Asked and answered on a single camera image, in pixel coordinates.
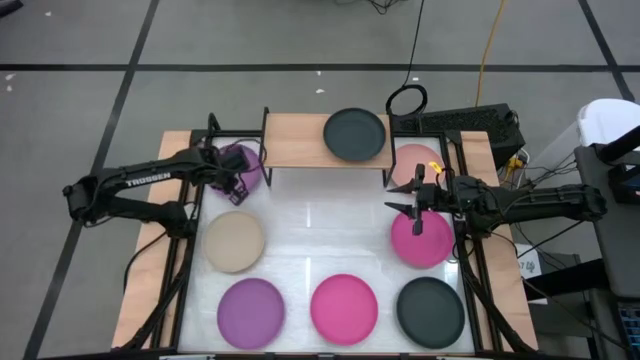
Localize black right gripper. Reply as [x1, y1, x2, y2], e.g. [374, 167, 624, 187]
[383, 163, 454, 236]

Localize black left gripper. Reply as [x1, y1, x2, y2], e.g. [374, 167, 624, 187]
[212, 144, 251, 206]

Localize purple plate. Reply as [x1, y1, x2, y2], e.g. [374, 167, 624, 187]
[208, 143, 265, 197]
[216, 277, 286, 350]

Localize salmon pink plate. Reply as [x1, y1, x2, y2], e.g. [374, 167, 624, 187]
[390, 143, 446, 190]

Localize beige plate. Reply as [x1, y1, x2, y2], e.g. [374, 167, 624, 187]
[202, 210, 266, 275]

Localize magenta plate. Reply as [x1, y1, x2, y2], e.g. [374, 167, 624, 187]
[390, 209, 455, 270]
[309, 273, 380, 347]

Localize dark green plate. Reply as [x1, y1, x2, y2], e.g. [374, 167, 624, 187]
[322, 107, 387, 163]
[395, 276, 466, 350]

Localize wooden shelf with black legs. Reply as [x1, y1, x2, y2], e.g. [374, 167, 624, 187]
[258, 106, 398, 189]

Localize white glossy table sheet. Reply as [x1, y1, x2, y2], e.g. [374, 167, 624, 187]
[177, 135, 476, 354]

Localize black computer case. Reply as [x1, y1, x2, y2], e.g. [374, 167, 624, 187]
[392, 103, 527, 170]

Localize yellow plug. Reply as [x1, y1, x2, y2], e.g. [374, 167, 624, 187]
[504, 155, 524, 182]

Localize white paper label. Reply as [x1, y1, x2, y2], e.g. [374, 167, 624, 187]
[514, 243, 544, 280]

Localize grey side desk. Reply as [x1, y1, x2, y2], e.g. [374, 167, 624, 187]
[573, 142, 640, 301]

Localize white plastic chair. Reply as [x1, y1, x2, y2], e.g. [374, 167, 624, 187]
[577, 97, 640, 149]

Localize black device with blue keys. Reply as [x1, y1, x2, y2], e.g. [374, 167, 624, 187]
[616, 299, 640, 360]

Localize black metal table frame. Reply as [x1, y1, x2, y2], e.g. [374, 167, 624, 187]
[122, 112, 539, 359]

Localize black looped floor cable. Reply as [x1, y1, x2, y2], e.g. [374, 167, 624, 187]
[384, 0, 430, 119]

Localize yellow floor cable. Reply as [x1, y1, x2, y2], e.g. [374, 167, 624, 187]
[474, 0, 510, 108]

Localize tangled black cables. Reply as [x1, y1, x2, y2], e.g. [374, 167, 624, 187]
[334, 0, 416, 15]

